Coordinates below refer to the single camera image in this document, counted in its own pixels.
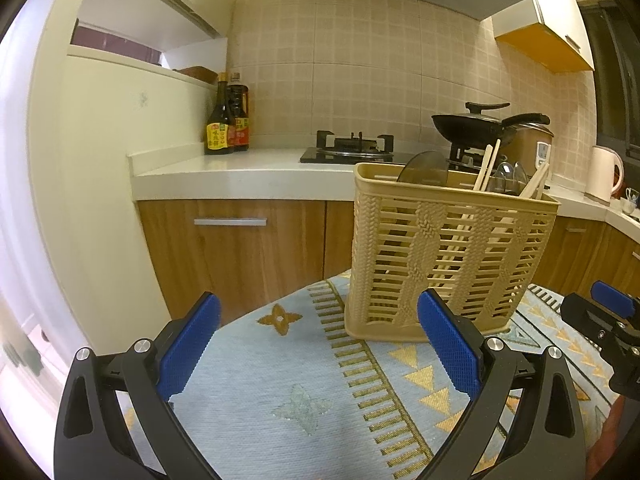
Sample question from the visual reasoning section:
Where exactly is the clear plastic spoon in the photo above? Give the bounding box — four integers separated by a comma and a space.
487, 162, 520, 195
509, 162, 528, 195

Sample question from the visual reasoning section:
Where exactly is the wooden chopstick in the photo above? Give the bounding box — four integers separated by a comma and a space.
520, 162, 550, 198
473, 139, 501, 192
473, 144, 494, 191

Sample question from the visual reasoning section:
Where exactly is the white cup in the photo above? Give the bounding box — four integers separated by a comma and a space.
620, 198, 636, 214

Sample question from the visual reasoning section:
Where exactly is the white electric kettle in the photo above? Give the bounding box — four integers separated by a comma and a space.
585, 145, 625, 206

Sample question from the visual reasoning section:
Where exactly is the beige plastic utensil basket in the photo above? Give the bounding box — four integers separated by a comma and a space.
344, 162, 560, 342

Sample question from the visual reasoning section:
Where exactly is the blue patterned table mat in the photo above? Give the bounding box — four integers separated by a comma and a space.
114, 268, 622, 480

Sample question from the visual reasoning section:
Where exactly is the black wok with lid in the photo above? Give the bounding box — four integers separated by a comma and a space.
430, 101, 551, 148

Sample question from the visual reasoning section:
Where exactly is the dark window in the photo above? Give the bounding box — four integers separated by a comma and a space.
580, 1, 639, 188

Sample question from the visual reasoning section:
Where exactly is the black gas stove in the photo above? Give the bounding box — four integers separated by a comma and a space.
299, 129, 482, 172

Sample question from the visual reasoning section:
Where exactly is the dark soy sauce bottle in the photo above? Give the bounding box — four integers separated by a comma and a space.
205, 73, 235, 155

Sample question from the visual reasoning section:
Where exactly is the large soy sauce bottle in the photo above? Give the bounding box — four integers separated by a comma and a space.
228, 72, 250, 151

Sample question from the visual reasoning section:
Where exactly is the white and orange wall cabinet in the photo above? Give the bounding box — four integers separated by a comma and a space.
491, 0, 594, 74

